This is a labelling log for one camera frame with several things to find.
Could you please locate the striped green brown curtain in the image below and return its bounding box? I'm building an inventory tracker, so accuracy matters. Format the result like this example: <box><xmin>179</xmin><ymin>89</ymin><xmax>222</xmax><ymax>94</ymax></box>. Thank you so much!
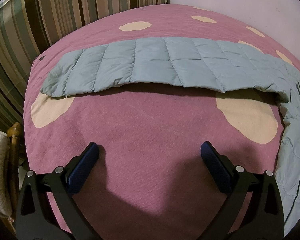
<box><xmin>0</xmin><ymin>0</ymin><xmax>168</xmax><ymax>131</ymax></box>

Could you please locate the light blue quilted down jacket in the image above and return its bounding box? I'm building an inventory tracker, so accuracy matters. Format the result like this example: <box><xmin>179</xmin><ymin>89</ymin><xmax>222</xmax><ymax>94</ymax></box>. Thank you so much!
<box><xmin>39</xmin><ymin>36</ymin><xmax>300</xmax><ymax>237</ymax></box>

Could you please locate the wooden chair with cushion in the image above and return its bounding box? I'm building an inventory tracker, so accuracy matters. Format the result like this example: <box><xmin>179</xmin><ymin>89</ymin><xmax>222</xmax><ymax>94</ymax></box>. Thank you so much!
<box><xmin>0</xmin><ymin>122</ymin><xmax>24</xmax><ymax>238</ymax></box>

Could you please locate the pink bedsheet with cream dots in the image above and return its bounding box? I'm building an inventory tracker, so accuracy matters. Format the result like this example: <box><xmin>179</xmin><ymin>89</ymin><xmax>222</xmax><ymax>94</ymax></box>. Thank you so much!
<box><xmin>23</xmin><ymin>4</ymin><xmax>300</xmax><ymax>240</ymax></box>

